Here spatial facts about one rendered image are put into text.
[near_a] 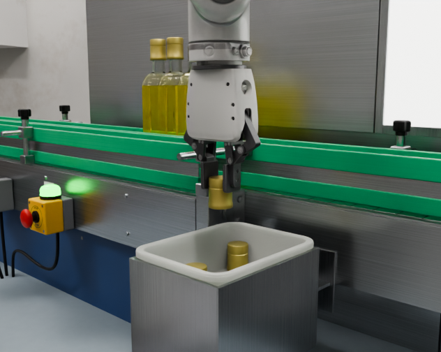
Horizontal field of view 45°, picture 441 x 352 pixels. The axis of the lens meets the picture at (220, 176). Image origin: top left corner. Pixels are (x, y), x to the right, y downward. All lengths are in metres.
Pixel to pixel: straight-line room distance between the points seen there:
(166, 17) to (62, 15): 2.83
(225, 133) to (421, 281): 0.34
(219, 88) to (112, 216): 0.46
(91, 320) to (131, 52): 0.71
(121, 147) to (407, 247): 0.57
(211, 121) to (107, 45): 0.89
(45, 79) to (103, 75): 2.67
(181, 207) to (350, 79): 0.39
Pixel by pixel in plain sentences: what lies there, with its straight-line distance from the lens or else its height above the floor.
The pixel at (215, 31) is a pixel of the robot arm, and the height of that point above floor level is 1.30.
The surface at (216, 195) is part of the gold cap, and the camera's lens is 0.76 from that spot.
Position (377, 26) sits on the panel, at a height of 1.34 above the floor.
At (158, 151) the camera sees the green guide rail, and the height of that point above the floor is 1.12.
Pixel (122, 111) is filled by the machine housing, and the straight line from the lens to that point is 1.54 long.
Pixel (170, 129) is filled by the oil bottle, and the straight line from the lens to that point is 1.12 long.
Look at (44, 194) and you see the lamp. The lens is 1.20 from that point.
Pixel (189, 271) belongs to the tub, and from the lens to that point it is 0.68.
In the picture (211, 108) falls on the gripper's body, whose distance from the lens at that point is 0.74.
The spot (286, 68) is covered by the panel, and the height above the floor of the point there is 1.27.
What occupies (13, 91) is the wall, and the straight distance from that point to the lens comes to 4.44.
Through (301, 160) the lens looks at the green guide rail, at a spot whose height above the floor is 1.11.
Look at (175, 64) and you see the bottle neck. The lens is 1.13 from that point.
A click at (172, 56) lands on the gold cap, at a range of 1.13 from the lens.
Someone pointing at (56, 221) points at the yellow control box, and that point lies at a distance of 1.20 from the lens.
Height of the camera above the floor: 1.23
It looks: 10 degrees down
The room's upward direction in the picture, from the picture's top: straight up
